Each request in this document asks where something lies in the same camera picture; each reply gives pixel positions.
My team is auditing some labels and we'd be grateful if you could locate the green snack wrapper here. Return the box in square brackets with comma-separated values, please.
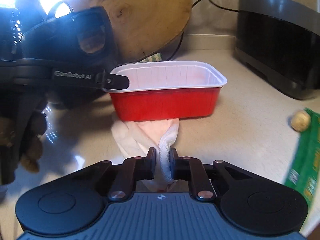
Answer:
[284, 108, 319, 206]

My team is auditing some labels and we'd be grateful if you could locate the green checkered cloth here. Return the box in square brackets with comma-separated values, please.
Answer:
[139, 53, 162, 63]

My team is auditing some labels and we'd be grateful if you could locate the small garlic piece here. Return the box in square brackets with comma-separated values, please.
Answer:
[290, 110, 311, 132]

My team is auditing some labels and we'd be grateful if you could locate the round wooden cutting board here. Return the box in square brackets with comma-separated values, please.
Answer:
[69, 0, 192, 63]

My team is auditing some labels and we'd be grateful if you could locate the red white food tray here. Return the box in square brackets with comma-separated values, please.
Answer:
[107, 61, 227, 121]

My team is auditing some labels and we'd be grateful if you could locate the black rice cooker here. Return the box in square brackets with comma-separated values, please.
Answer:
[235, 0, 319, 100]

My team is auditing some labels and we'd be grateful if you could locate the gloved left hand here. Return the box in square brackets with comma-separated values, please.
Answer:
[1, 111, 47, 173]

